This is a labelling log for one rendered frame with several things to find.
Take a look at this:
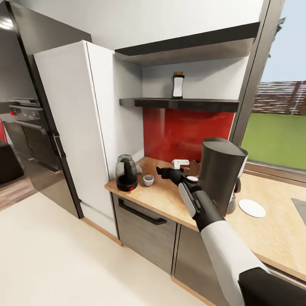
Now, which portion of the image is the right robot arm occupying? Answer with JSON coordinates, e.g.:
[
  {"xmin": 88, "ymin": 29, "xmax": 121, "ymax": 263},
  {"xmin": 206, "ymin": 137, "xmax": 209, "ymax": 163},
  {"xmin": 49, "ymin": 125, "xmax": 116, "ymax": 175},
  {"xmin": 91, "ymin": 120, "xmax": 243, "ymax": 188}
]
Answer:
[{"xmin": 156, "ymin": 159, "xmax": 306, "ymax": 306}]

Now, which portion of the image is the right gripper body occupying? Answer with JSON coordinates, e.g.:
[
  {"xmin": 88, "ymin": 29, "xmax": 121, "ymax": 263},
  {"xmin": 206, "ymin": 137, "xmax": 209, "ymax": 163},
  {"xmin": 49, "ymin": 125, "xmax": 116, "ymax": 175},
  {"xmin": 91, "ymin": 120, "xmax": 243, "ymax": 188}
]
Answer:
[{"xmin": 161, "ymin": 168, "xmax": 184, "ymax": 182}]

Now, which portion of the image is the coffee cup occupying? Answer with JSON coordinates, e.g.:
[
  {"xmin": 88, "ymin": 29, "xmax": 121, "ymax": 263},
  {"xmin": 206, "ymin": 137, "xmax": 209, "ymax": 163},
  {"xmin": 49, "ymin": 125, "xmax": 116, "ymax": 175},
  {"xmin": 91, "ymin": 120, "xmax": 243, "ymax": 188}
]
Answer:
[{"xmin": 143, "ymin": 175, "xmax": 154, "ymax": 187}]

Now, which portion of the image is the electric kettle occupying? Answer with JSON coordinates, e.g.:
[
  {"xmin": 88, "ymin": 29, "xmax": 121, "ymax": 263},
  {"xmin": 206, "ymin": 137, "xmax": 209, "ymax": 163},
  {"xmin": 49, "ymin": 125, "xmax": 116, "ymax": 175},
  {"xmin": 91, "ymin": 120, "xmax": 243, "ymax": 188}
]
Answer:
[{"xmin": 115, "ymin": 154, "xmax": 138, "ymax": 192}]

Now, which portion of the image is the bottle of coffee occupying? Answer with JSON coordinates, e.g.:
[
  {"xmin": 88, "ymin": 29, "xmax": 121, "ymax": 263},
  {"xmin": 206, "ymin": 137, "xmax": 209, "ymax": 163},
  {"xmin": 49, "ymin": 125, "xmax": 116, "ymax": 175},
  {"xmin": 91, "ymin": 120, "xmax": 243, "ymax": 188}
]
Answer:
[{"xmin": 171, "ymin": 72, "xmax": 185, "ymax": 99}]

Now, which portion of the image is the paper coffee filter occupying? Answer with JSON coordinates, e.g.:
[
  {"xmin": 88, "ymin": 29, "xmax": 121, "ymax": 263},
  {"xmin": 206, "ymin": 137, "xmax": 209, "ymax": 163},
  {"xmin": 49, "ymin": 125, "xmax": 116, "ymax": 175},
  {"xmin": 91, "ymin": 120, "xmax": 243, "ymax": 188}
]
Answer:
[{"xmin": 135, "ymin": 163, "xmax": 142, "ymax": 173}]

